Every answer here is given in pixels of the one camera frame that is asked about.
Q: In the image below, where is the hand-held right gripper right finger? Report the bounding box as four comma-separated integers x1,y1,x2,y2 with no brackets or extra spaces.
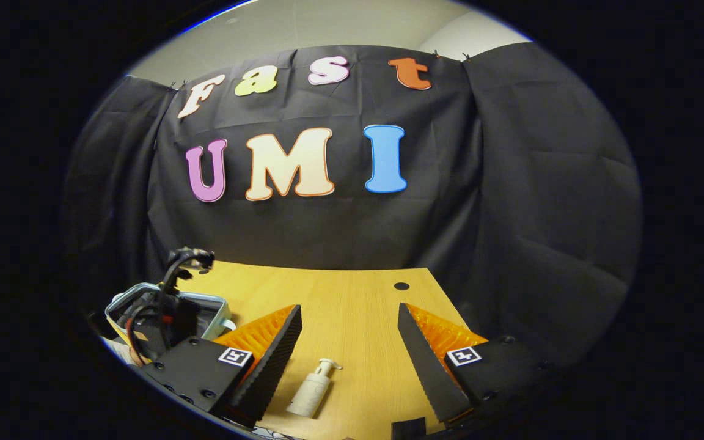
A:
397,302,565,430

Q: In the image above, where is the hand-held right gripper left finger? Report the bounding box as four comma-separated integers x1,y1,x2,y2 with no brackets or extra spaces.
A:
138,305,304,428

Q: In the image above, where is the red cable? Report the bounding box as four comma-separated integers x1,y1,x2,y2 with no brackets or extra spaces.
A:
128,304,152,365

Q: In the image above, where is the black backdrop cloth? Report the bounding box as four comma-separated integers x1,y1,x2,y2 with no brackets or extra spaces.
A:
62,43,643,367

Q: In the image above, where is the white pump bottle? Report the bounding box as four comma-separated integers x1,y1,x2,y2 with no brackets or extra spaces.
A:
286,358,343,419

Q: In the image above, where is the light blue suitcase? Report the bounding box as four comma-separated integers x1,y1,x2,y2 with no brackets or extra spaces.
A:
103,282,235,367

